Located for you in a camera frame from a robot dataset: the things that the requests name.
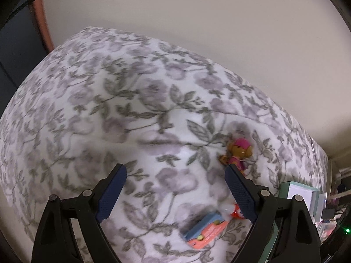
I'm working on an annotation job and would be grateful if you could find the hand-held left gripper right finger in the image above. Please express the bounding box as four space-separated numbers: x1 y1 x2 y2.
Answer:
224 164 322 263

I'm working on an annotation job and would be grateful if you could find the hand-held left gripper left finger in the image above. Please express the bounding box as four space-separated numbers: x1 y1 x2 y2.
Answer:
31 163 128 263

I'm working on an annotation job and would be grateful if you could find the pink toy dog figure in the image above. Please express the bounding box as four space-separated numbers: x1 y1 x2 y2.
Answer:
218 138 254 176

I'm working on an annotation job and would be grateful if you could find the red and white glue stick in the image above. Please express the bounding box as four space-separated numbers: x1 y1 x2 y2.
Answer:
221 203 246 220

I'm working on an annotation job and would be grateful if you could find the orange toy gun pack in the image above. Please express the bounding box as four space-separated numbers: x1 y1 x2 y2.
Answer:
182 211 229 250

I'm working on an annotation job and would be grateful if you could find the floral blanket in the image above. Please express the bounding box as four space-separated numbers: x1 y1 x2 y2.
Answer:
0 27 329 263

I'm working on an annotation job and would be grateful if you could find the reddish wooden board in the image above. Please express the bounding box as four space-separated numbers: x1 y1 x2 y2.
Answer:
31 0 55 53

